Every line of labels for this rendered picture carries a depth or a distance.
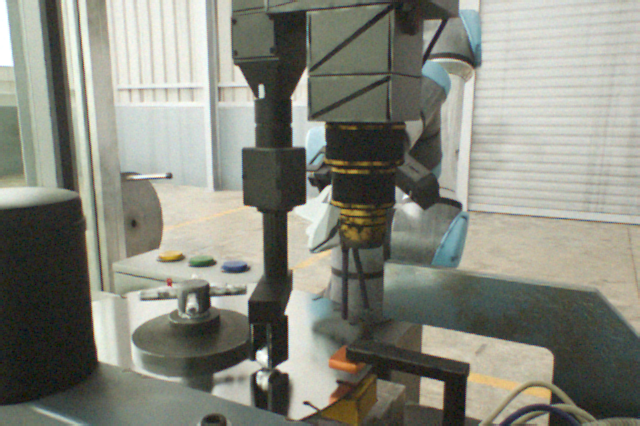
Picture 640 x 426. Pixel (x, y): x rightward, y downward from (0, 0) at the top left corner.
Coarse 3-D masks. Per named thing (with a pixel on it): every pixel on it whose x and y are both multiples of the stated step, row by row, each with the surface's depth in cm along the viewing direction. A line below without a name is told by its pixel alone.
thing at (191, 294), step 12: (192, 276) 52; (180, 288) 48; (192, 288) 47; (204, 288) 48; (216, 288) 49; (228, 288) 49; (240, 288) 49; (144, 300) 48; (180, 300) 48; (192, 300) 45; (204, 300) 48; (180, 312) 48; (192, 312) 44; (204, 312) 48
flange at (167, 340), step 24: (216, 312) 49; (144, 336) 48; (168, 336) 48; (192, 336) 47; (216, 336) 48; (240, 336) 48; (144, 360) 45; (168, 360) 44; (192, 360) 44; (216, 360) 45
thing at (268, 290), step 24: (264, 96) 43; (264, 216) 46; (264, 240) 46; (264, 264) 47; (288, 264) 47; (264, 288) 44; (288, 288) 46; (264, 312) 41; (264, 336) 45; (288, 336) 44
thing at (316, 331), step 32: (160, 288) 64; (96, 320) 54; (128, 320) 54; (320, 320) 54; (352, 320) 54; (128, 352) 47; (320, 352) 47; (192, 384) 42; (224, 384) 42; (256, 384) 42; (288, 384) 42; (320, 384) 42; (352, 384) 42; (288, 416) 37
